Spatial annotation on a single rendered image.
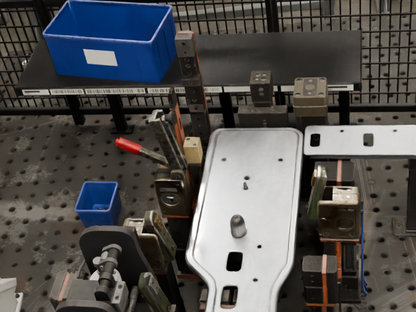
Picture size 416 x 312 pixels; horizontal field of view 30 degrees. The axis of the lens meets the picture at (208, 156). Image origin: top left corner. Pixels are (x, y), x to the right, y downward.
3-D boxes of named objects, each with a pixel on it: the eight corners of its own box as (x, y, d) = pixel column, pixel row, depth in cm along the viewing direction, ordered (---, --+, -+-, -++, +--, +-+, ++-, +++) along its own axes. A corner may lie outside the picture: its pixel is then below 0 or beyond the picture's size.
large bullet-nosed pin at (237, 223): (246, 242, 162) (242, 221, 157) (231, 242, 162) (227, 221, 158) (247, 231, 164) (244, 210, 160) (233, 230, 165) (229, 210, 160)
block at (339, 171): (358, 266, 189) (358, 186, 169) (312, 264, 191) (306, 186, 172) (359, 236, 195) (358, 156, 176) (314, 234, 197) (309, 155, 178)
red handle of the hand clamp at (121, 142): (182, 173, 167) (115, 143, 164) (178, 179, 169) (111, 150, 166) (186, 159, 170) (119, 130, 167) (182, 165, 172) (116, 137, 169)
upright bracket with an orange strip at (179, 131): (204, 242, 201) (171, 94, 166) (199, 242, 201) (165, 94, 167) (206, 234, 203) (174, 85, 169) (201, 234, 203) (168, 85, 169)
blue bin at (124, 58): (160, 84, 197) (151, 43, 188) (54, 75, 206) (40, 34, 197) (181, 46, 208) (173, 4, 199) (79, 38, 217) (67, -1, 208)
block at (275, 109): (294, 197, 208) (286, 112, 187) (249, 197, 210) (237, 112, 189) (294, 189, 210) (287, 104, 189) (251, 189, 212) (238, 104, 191)
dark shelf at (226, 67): (361, 91, 189) (361, 82, 187) (17, 96, 207) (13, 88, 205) (362, 38, 204) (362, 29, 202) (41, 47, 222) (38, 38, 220)
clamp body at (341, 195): (368, 311, 179) (368, 211, 155) (316, 309, 182) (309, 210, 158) (368, 280, 186) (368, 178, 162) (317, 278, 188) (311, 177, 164)
